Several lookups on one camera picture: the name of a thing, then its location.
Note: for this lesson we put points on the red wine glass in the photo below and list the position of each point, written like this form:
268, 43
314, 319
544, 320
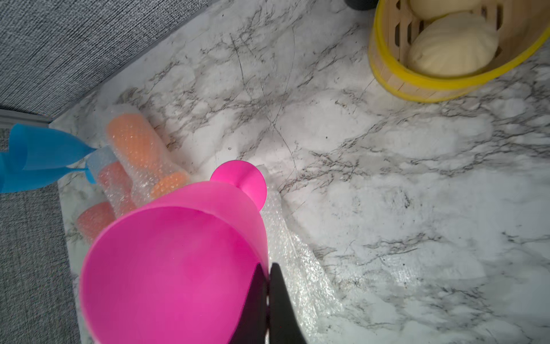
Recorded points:
109, 174

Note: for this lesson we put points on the blue wine glass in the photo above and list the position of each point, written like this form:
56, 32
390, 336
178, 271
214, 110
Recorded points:
13, 180
33, 148

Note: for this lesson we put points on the coral wrapped wine glass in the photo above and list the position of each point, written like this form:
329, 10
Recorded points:
94, 220

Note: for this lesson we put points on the pink wine glass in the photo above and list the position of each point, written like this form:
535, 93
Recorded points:
178, 269

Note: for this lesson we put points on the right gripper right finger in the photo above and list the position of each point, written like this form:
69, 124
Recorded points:
283, 326

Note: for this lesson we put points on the orange wrapped wine glass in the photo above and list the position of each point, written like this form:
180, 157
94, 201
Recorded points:
142, 153

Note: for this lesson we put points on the bubble wrap sheet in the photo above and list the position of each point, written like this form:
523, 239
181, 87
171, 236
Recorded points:
313, 298

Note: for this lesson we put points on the upper white bun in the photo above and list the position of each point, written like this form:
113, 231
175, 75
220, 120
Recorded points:
434, 9

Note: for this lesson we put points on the yellow bamboo steamer basket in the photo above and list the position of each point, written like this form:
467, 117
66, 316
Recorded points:
522, 26

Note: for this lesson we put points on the black mug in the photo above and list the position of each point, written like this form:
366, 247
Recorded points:
362, 5

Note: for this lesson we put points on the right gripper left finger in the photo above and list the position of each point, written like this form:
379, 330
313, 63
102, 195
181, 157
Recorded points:
252, 326

